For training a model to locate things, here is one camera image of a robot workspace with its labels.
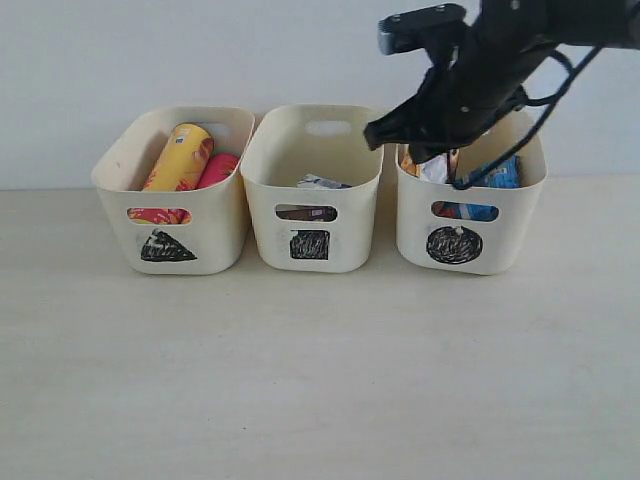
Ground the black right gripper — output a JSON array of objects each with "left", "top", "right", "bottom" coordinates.
[{"left": 363, "top": 3, "right": 555, "bottom": 163}]

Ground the orange snack bag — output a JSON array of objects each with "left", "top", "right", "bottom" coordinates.
[{"left": 401, "top": 144, "right": 461, "bottom": 184}]

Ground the blue snack bag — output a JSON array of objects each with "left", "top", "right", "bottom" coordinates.
[{"left": 431, "top": 155, "right": 521, "bottom": 222}]

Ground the blue white milk carton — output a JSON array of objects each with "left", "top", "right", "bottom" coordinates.
[{"left": 296, "top": 174, "right": 351, "bottom": 190}]

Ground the purple drink carton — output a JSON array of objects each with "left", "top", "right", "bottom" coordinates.
[{"left": 276, "top": 206, "right": 338, "bottom": 222}]

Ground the pink chips can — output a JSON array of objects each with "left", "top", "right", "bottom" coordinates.
[{"left": 172, "top": 153, "right": 241, "bottom": 224}]

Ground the yellow chips can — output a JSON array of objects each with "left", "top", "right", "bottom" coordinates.
[{"left": 127, "top": 123, "right": 214, "bottom": 225}]

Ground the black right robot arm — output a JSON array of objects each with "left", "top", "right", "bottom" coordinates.
[{"left": 364, "top": 1, "right": 639, "bottom": 157}]

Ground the cream bin circle mark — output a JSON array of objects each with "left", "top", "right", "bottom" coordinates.
[{"left": 394, "top": 101, "right": 548, "bottom": 277}]

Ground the cream bin square mark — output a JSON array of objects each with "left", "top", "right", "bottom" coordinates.
[{"left": 240, "top": 103, "right": 386, "bottom": 274}]

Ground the cream bin triangle mark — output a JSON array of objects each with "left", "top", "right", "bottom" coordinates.
[{"left": 91, "top": 106, "right": 256, "bottom": 275}]

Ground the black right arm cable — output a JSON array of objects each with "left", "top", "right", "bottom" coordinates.
[{"left": 452, "top": 44, "right": 604, "bottom": 191}]

